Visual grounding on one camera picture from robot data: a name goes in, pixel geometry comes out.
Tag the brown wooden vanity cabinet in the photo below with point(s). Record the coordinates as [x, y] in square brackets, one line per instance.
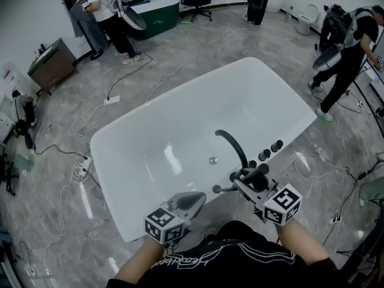
[57, 70]

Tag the black curved tub faucet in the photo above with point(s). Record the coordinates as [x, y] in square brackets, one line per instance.
[240, 150]

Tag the black swivel chair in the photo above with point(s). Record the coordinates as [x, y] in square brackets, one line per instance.
[9, 178]

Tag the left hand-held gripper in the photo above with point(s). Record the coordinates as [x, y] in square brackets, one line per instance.
[163, 226]

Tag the white bathtub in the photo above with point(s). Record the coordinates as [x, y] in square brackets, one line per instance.
[180, 115]

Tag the chrome tub drain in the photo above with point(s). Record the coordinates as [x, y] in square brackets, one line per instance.
[213, 160]

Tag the person's grey shoe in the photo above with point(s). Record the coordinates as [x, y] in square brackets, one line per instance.
[210, 234]

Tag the white panel board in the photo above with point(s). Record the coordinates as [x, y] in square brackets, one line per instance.
[380, 43]

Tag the black clothes stand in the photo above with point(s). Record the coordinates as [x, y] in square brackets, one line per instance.
[96, 55]

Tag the person's left forearm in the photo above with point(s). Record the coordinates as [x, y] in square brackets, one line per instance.
[144, 259]

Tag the dark green bathtub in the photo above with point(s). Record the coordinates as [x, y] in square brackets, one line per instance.
[159, 16]

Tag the white round pedestal basin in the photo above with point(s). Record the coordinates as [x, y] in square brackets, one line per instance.
[274, 3]

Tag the person's black printed shirt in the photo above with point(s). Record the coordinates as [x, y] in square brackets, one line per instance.
[228, 262]

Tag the black tub knob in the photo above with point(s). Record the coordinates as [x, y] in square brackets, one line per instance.
[264, 155]
[277, 146]
[252, 163]

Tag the white power strip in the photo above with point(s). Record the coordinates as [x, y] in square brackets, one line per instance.
[112, 100]
[359, 103]
[336, 220]
[87, 165]

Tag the person's right forearm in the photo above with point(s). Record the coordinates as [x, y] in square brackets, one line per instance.
[300, 238]

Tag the white toilet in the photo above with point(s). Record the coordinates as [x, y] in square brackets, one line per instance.
[307, 19]

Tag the white drawer cabinet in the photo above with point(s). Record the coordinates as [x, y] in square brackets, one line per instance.
[4, 124]

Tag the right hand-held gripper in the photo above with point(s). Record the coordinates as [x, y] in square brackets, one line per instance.
[282, 208]

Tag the grey hanging robe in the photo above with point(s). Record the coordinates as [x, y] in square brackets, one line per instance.
[90, 31]

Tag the translucent green bin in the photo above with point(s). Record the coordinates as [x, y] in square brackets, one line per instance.
[23, 163]

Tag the green bottle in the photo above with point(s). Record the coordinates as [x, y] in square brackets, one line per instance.
[288, 14]

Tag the pale green cloth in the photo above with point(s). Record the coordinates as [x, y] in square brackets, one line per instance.
[370, 192]

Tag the white water dispenser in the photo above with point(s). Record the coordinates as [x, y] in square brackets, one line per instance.
[12, 76]

